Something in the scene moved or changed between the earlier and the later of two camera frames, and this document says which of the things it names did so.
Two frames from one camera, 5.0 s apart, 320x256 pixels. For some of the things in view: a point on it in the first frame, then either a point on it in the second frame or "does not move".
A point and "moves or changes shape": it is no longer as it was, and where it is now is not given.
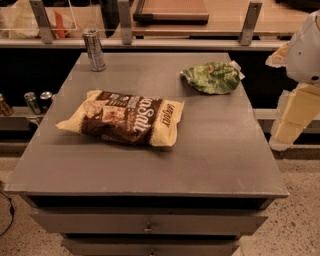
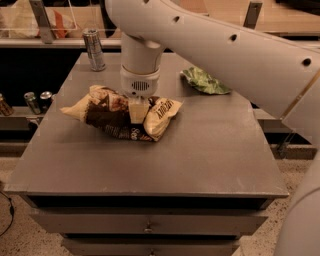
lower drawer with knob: (150, 246) does not move
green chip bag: (214, 77) does not move
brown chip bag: (126, 118) moves or changes shape
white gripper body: (304, 58) -> (139, 83)
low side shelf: (19, 127) does not move
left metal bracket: (43, 21) does not move
